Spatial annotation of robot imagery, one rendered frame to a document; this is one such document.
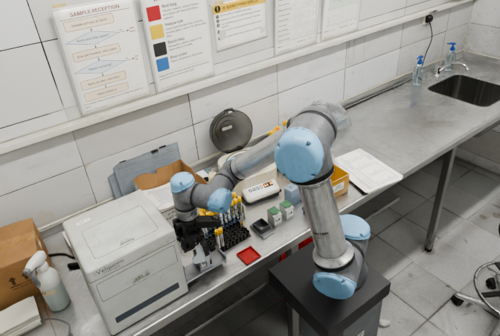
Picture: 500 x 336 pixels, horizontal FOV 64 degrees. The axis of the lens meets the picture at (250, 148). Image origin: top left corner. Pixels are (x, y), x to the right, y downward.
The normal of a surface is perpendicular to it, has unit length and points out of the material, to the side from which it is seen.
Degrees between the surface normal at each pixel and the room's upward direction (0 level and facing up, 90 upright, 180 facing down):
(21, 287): 92
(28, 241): 2
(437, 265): 0
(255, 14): 93
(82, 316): 0
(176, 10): 94
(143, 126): 90
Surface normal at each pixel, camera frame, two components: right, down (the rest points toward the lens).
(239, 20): 0.57, 0.36
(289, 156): -0.44, 0.41
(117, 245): -0.07, -0.85
